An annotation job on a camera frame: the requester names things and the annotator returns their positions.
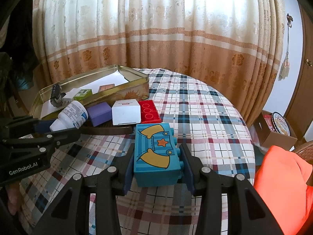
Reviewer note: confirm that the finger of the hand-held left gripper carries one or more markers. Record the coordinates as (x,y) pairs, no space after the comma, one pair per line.
(44,125)
(56,138)

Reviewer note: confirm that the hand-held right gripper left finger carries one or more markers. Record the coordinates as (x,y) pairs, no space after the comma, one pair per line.
(128,178)

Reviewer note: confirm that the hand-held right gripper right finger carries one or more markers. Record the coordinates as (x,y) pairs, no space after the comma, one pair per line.
(188,173)

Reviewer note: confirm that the white plastic bottle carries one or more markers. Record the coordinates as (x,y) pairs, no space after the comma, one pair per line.
(73,115)

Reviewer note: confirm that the black hair clip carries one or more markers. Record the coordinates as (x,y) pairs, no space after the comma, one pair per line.
(55,95)

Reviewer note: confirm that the blue toy brick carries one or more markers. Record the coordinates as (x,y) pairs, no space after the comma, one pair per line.
(154,156)

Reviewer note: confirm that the purple box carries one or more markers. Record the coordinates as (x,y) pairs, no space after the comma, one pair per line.
(99,115)

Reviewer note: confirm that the green toy brick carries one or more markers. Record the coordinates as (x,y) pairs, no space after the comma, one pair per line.
(83,93)

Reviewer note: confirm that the white box with red label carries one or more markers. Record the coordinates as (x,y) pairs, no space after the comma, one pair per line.
(126,113)

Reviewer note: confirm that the pink card box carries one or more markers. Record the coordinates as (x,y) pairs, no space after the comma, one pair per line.
(106,87)

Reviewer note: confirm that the red toy brick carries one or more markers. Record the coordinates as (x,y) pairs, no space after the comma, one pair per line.
(149,110)

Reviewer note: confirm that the gold metal tin box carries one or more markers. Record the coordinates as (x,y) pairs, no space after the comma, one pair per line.
(127,93)

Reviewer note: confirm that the person's left hand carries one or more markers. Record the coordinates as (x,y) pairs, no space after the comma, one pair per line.
(12,200)

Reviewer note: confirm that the dark jacket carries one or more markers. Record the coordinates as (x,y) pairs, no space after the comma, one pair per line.
(17,66)

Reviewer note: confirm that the white plastic bag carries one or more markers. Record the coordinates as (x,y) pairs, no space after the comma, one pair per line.
(257,139)

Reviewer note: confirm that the white paper lining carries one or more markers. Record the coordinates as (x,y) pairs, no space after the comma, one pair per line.
(115,78)

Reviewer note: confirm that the orange cloth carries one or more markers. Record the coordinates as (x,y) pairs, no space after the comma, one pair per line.
(281,181)

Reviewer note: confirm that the cardboard box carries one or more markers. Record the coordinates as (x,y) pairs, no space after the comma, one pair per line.
(276,139)

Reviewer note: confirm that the red and white packet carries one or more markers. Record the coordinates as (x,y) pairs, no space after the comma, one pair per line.
(267,122)

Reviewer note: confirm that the round blue cookie tin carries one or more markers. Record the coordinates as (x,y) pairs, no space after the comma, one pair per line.
(281,124)

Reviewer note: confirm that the wicker chair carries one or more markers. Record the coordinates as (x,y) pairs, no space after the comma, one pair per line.
(305,149)

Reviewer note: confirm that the wooden cabinet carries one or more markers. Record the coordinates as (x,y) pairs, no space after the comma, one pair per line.
(303,98)

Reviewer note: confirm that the curtain tassel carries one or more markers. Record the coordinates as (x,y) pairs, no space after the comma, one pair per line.
(284,66)

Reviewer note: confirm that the cream and orange curtain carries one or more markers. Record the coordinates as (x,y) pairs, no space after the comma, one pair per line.
(159,29)

